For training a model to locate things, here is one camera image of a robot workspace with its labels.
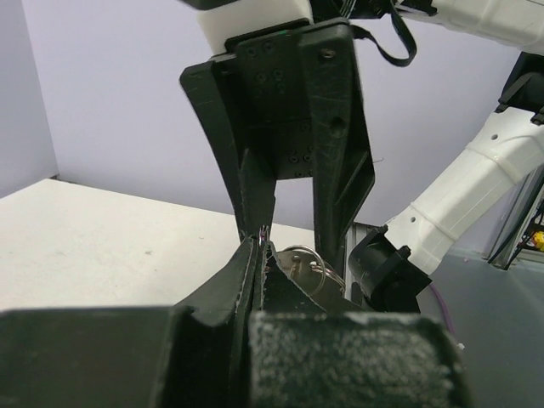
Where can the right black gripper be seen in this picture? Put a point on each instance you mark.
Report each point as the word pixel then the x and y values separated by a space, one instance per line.
pixel 258 108

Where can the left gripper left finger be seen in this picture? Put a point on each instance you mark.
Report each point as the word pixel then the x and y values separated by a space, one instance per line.
pixel 186 355

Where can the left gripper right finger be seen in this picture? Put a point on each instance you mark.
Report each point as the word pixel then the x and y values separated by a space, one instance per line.
pixel 303 357

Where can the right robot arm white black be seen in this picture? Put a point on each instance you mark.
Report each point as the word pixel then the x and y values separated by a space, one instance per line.
pixel 508 147

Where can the aluminium frame rail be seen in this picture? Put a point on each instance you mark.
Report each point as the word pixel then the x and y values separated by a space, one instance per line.
pixel 361 238

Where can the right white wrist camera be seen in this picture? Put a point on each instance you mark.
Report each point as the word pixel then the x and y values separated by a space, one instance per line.
pixel 246 16

